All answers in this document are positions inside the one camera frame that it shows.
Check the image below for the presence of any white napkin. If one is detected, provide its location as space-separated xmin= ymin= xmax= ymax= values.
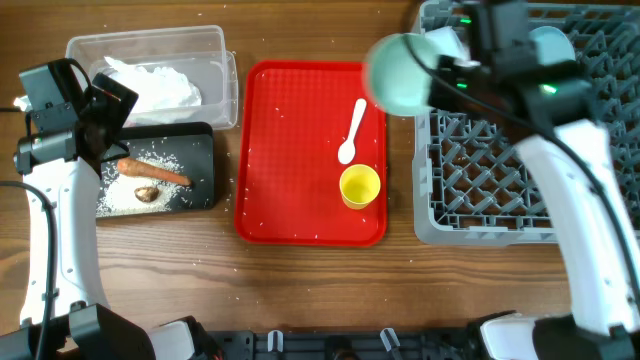
xmin=104 ymin=57 xmax=202 ymax=113

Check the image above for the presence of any mint green bowl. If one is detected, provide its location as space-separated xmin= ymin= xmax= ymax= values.
xmin=364 ymin=33 xmax=440 ymax=117

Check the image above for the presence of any orange carrot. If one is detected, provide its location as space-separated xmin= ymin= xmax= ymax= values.
xmin=117 ymin=158 xmax=192 ymax=187

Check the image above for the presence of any white rice pile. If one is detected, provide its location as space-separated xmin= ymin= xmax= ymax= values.
xmin=96 ymin=151 xmax=193 ymax=218

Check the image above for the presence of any brown food scrap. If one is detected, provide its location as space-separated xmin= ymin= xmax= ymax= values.
xmin=134 ymin=186 xmax=160 ymax=203

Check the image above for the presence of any light blue plate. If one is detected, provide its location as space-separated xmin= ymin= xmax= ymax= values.
xmin=529 ymin=26 xmax=576 ymax=66

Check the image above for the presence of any white plastic spoon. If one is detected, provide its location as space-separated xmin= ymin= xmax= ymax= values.
xmin=338 ymin=98 xmax=367 ymax=165

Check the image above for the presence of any yellow plastic cup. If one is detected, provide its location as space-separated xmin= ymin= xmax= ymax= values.
xmin=339 ymin=164 xmax=382 ymax=210

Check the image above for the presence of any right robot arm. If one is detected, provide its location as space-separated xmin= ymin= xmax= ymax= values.
xmin=420 ymin=1 xmax=639 ymax=359

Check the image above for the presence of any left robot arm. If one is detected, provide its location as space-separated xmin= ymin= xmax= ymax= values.
xmin=1 ymin=58 xmax=226 ymax=359

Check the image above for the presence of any grey dishwasher rack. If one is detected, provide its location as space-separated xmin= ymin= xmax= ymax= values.
xmin=412 ymin=3 xmax=639 ymax=246

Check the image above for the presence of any clear plastic bin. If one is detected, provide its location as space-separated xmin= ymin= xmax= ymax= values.
xmin=66 ymin=25 xmax=239 ymax=130

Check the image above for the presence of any black plastic tray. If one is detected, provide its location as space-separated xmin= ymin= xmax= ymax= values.
xmin=119 ymin=123 xmax=215 ymax=213

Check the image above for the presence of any red serving tray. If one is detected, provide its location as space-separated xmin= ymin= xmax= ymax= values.
xmin=234 ymin=60 xmax=388 ymax=247

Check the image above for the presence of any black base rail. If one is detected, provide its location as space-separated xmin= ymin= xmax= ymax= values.
xmin=209 ymin=328 xmax=485 ymax=360

